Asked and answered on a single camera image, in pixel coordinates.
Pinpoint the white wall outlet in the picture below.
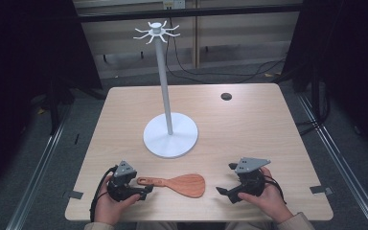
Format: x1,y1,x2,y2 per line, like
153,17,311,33
162,0,186,11

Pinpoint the black metal stand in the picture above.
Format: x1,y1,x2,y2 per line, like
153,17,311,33
45,71,75,136

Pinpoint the wooden rice paddle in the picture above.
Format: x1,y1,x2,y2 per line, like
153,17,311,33
136,173,206,199

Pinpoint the hand-held gripper cable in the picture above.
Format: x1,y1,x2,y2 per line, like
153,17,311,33
260,168,288,205
89,165,119,223

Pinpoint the grey tape piece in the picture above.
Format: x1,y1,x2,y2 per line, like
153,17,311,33
309,185,334,196
62,190,84,200

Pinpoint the person's right hand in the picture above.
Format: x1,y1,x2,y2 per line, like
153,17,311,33
238,167,295,224

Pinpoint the white hook stand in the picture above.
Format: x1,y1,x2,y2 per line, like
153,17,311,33
132,20,199,159

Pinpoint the left hand-held gripper cable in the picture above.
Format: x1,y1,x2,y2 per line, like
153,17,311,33
89,165,119,223

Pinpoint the black cable bundle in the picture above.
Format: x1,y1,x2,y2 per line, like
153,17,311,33
294,68,333,137

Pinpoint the metal floor rail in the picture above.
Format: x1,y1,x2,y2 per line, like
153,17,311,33
5,103,75,230
296,93,368,230

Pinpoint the black floor cable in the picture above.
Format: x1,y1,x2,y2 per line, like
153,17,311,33
164,17,287,84

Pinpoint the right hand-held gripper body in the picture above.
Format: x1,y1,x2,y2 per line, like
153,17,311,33
228,156,272,196

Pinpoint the wooden wall post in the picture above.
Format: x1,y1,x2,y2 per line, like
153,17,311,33
191,0,202,70

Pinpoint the right hand-held gripper cable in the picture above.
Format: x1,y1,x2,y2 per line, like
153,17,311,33
260,168,288,205

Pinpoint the person's left hand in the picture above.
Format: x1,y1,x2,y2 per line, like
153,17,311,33
94,174,142,226

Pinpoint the black curtain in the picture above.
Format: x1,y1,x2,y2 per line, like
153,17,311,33
0,0,104,195
281,0,368,162

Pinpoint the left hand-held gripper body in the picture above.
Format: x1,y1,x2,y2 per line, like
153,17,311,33
106,160,142,203

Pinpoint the black horizontal bar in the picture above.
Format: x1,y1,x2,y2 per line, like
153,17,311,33
76,3,303,23

